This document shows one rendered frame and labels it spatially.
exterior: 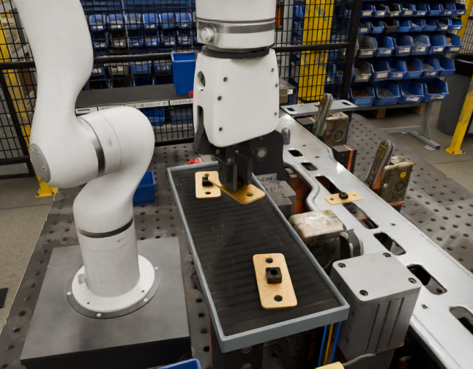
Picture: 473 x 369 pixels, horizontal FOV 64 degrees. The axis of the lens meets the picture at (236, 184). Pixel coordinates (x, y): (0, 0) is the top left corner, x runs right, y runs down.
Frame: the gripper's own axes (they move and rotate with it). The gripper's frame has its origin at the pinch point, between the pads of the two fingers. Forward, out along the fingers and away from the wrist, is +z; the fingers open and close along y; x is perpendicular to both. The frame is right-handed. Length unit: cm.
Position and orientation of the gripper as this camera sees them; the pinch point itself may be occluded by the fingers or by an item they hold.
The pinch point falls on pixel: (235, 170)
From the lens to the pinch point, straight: 49.4
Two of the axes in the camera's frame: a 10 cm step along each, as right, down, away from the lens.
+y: 7.9, -3.1, 5.3
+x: -6.1, -4.0, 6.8
